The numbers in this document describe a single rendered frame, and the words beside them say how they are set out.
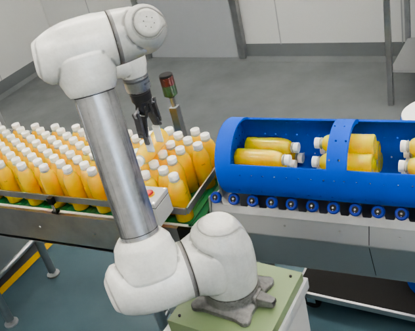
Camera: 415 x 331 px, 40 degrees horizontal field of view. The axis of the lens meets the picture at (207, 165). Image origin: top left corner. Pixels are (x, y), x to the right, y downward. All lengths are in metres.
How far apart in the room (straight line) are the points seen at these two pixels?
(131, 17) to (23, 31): 5.80
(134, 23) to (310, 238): 1.09
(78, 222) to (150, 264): 1.07
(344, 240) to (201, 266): 0.74
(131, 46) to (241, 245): 0.56
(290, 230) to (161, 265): 0.77
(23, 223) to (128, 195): 1.36
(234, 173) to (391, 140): 0.56
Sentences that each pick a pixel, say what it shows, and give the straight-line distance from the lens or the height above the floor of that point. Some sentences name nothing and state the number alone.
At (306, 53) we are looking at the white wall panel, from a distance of 5.65.
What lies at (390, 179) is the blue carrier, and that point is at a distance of 1.86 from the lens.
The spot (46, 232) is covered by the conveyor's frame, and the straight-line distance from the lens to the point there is 2.65.
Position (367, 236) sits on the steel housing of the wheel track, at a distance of 2.03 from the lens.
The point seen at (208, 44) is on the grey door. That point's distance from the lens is 6.05.
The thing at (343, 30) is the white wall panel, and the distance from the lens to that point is 5.47.
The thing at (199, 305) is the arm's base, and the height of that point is 1.06.
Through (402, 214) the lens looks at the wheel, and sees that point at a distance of 1.97.
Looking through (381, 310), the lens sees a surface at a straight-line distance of 2.78.
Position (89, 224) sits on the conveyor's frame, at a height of 0.86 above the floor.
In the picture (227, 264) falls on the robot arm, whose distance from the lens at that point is 1.46.
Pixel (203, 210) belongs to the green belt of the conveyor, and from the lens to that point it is 2.23.
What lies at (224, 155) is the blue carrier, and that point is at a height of 1.17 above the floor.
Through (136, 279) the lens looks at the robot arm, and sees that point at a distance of 1.44.
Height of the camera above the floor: 2.19
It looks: 31 degrees down
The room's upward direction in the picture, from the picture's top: 14 degrees counter-clockwise
